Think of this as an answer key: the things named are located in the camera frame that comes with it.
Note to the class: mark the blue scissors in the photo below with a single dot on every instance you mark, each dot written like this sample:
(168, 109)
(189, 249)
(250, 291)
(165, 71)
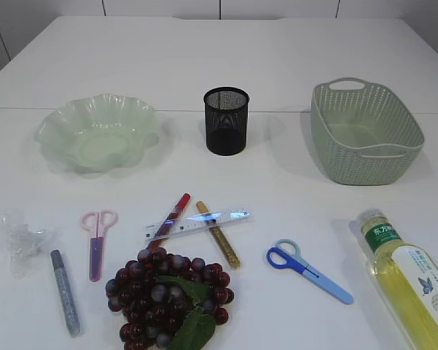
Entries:
(286, 254)

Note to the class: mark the purple artificial grape bunch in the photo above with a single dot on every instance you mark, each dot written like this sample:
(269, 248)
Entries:
(169, 301)

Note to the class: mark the clear plastic sheet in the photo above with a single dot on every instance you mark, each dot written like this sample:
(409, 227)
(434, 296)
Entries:
(26, 247)

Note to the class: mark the yellow tea bottle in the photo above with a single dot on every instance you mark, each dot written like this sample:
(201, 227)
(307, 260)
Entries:
(407, 278)

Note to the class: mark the red glitter pen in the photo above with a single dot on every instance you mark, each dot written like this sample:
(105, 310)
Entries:
(167, 224)

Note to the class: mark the black mesh pen holder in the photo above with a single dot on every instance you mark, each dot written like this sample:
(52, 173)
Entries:
(226, 119)

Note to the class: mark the clear plastic ruler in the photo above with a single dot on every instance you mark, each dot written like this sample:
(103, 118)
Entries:
(191, 225)

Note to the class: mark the gold glitter pen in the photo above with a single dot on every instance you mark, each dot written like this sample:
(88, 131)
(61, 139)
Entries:
(211, 220)

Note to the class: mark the green wavy glass plate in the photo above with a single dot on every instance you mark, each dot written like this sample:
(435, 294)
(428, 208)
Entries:
(98, 134)

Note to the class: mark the green plastic woven basket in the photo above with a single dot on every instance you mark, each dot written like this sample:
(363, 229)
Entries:
(363, 136)

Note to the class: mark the silver glitter pen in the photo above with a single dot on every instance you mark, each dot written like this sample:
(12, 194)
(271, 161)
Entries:
(66, 296)

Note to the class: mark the pink scissors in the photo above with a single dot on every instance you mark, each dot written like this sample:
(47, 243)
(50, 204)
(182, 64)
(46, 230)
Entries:
(97, 224)

